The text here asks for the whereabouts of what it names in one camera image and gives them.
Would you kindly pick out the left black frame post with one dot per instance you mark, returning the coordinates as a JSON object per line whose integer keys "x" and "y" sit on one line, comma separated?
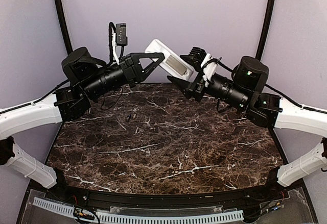
{"x": 63, "y": 26}

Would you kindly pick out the black front rail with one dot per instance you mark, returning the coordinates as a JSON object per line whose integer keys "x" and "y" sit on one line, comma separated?
{"x": 248, "y": 198}

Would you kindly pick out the white slotted cable duct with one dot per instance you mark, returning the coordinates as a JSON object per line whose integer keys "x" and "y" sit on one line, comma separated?
{"x": 125, "y": 215}

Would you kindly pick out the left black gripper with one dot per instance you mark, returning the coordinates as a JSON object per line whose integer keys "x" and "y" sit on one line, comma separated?
{"x": 127, "y": 61}

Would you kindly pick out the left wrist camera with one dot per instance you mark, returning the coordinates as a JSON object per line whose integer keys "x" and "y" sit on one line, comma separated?
{"x": 117, "y": 36}

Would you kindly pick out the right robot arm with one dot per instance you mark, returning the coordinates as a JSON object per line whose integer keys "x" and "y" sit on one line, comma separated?
{"x": 244, "y": 91}

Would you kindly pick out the right black frame post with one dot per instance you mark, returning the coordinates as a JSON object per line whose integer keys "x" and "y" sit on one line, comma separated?
{"x": 265, "y": 29}

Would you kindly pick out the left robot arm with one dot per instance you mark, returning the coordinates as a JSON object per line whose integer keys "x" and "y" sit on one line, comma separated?
{"x": 90, "y": 78}

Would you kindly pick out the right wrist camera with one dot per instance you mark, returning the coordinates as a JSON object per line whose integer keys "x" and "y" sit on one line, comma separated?
{"x": 202, "y": 62}

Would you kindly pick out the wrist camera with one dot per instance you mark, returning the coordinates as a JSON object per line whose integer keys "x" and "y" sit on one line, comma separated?
{"x": 202, "y": 62}
{"x": 117, "y": 36}

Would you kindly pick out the white remote control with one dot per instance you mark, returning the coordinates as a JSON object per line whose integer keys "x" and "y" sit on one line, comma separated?
{"x": 172, "y": 63}

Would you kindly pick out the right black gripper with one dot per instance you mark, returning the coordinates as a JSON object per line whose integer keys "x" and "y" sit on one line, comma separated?
{"x": 188, "y": 88}

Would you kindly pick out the black frame post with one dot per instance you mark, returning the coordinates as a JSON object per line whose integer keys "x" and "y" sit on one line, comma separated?
{"x": 63, "y": 26}
{"x": 265, "y": 29}

